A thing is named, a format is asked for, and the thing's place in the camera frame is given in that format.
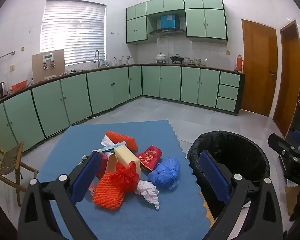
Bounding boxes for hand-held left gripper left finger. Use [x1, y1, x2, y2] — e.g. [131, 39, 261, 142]
[17, 151, 102, 240]

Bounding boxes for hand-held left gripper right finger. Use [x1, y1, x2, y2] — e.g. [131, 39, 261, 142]
[199, 151, 283, 240]

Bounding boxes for dark red scouring pad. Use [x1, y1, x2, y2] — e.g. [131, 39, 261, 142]
[99, 152, 109, 179]

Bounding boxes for bin with black bag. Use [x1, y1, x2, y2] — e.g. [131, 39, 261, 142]
[187, 130, 270, 218]

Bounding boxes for short orange foam net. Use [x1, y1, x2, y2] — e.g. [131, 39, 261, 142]
[92, 171, 127, 210]

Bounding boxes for cardboard box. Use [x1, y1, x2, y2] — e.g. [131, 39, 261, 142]
[285, 180, 300, 215]

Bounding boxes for red mesh net bag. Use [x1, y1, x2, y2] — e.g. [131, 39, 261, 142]
[112, 161, 140, 193]

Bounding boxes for white crumpled tissue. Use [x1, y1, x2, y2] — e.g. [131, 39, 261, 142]
[101, 136, 115, 147]
[136, 180, 160, 210]

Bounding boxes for white blue tissue packet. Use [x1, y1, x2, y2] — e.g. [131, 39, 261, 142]
[100, 142, 127, 153]

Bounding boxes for yellow sponge block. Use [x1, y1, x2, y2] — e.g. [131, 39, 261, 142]
[114, 146, 142, 178]

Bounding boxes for blue crumpled plastic glove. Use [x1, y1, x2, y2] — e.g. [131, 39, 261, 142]
[148, 156, 181, 190]

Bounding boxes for long orange foam net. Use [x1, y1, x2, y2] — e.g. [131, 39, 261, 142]
[105, 131, 137, 152]

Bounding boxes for plain wooden door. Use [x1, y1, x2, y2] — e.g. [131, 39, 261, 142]
[272, 19, 300, 138]

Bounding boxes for red pouch with gold print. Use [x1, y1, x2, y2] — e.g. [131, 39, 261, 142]
[136, 145, 163, 172]

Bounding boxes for blue scalloped mat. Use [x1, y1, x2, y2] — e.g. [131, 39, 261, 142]
[36, 120, 214, 240]

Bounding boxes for wooden chair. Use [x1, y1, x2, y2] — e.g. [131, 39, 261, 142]
[0, 137, 39, 207]

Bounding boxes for green base cabinets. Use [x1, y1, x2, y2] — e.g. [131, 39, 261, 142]
[0, 64, 245, 153]

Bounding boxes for red plastic basin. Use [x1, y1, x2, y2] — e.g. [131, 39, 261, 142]
[10, 80, 28, 92]

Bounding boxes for metal faucet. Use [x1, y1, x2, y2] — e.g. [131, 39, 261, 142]
[94, 49, 102, 68]

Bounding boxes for white window blind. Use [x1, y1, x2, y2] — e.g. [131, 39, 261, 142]
[40, 0, 107, 67]

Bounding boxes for range hood with blue film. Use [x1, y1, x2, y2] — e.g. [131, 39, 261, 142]
[148, 14, 187, 37]

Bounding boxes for white floor cable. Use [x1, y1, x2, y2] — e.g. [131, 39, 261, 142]
[71, 112, 102, 126]

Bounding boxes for wooden door with handle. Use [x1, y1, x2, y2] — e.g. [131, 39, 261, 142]
[241, 19, 278, 117]

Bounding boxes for green wall cabinets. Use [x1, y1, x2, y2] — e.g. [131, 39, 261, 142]
[126, 0, 228, 45]

